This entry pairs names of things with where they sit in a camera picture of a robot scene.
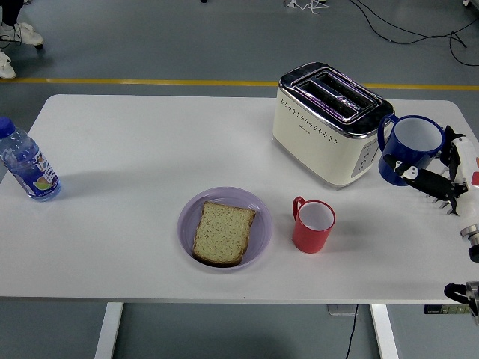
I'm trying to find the white floor cable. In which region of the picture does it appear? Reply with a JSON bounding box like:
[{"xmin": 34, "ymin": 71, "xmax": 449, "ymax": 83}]
[{"xmin": 282, "ymin": 0, "xmax": 330, "ymax": 16}]

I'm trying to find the grey box under table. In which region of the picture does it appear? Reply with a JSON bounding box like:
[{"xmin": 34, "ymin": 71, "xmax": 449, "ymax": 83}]
[{"xmin": 327, "ymin": 304, "xmax": 359, "ymax": 317}]

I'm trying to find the white table leg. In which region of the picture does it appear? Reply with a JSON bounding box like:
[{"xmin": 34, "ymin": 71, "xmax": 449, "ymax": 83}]
[
  {"xmin": 369, "ymin": 304, "xmax": 400, "ymax": 359},
  {"xmin": 93, "ymin": 301, "xmax": 124, "ymax": 359}
]

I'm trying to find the blue cup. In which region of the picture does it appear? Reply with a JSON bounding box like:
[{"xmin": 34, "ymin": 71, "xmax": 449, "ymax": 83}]
[{"xmin": 377, "ymin": 114, "xmax": 446, "ymax": 187}]

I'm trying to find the purple plate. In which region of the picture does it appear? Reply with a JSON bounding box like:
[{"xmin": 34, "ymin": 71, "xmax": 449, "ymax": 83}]
[{"xmin": 177, "ymin": 186, "xmax": 274, "ymax": 275}]

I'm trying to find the table height control panel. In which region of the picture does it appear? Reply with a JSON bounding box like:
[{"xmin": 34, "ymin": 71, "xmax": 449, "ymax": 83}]
[{"xmin": 424, "ymin": 305, "xmax": 471, "ymax": 315}]

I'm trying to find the person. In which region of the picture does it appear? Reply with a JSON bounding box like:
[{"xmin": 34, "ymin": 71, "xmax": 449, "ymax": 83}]
[
  {"xmin": 0, "ymin": 51, "xmax": 16, "ymax": 80},
  {"xmin": 0, "ymin": 0, "xmax": 44, "ymax": 48}
]

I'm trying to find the cream chrome toaster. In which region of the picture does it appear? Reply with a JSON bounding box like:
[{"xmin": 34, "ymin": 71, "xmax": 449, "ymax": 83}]
[{"xmin": 272, "ymin": 61, "xmax": 396, "ymax": 191}]

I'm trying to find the black floor cable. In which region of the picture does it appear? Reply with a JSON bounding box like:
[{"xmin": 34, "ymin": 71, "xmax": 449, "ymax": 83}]
[{"xmin": 347, "ymin": 0, "xmax": 479, "ymax": 67}]

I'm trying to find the clear blue-capped drink bottle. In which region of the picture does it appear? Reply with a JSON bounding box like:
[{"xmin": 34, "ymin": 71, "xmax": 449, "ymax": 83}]
[{"xmin": 0, "ymin": 116, "xmax": 62, "ymax": 202}]

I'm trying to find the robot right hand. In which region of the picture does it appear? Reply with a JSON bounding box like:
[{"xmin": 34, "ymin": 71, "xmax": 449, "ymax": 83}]
[{"xmin": 383, "ymin": 125, "xmax": 479, "ymax": 233}]

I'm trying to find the bread slice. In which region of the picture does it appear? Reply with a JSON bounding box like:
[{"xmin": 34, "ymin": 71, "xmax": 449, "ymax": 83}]
[{"xmin": 192, "ymin": 200, "xmax": 257, "ymax": 268}]

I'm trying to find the red cup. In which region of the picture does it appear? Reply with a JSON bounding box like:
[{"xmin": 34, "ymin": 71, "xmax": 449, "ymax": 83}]
[{"xmin": 292, "ymin": 195, "xmax": 337, "ymax": 255}]

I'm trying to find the black cable under table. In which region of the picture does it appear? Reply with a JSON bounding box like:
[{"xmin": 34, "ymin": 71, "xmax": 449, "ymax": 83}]
[{"xmin": 344, "ymin": 304, "xmax": 359, "ymax": 359}]

